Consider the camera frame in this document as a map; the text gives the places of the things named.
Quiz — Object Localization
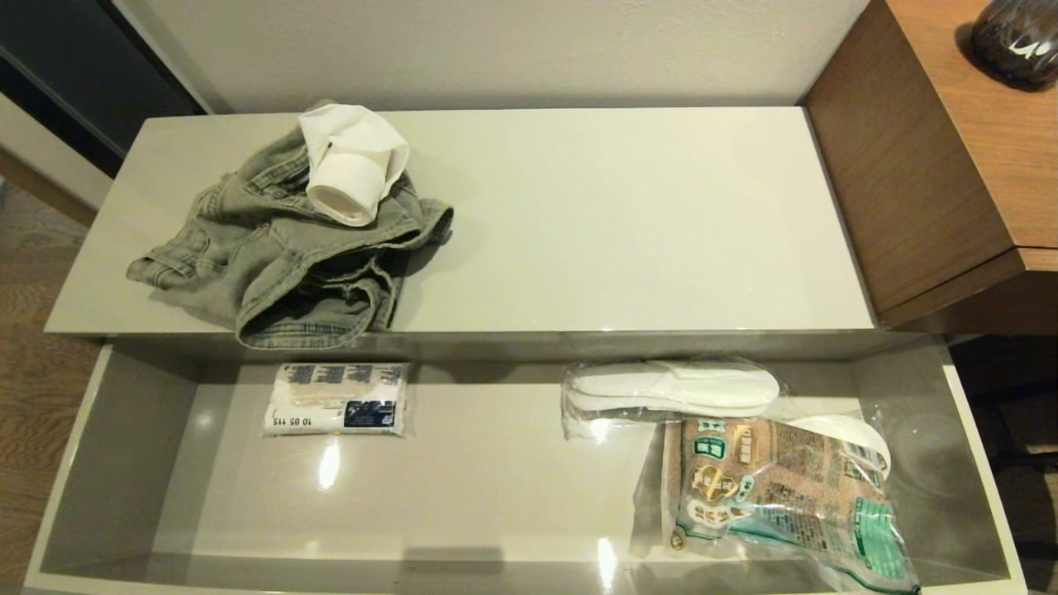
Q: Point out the grey cabinet drawer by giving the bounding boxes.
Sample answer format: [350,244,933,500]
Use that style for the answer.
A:
[22,331,1031,595]

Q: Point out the white toilet paper roll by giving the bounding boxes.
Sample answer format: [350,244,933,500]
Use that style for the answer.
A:
[297,102,412,227]

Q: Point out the grey denim shorts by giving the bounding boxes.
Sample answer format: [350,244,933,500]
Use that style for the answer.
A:
[126,122,455,350]

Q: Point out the grey glossy low cabinet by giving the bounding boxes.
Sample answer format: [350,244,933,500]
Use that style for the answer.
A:
[43,106,879,362]

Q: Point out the white slippers in plastic bag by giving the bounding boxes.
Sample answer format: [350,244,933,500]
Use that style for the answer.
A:
[560,356,783,444]

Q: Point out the white and blue tissue pack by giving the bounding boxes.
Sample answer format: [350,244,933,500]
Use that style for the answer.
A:
[262,361,412,440]

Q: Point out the brown and green snack bag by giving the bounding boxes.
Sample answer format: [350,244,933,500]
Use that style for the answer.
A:
[660,415,923,595]

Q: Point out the white paper plates pack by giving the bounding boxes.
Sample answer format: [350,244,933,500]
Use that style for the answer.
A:
[781,412,894,497]

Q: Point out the brown wooden desk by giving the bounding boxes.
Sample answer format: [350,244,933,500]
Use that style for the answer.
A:
[803,0,1058,336]

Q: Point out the dark door panel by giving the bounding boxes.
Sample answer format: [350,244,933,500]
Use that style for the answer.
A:
[0,0,207,179]

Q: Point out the dark glossy vase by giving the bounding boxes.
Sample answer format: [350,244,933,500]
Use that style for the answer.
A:
[970,0,1058,91]

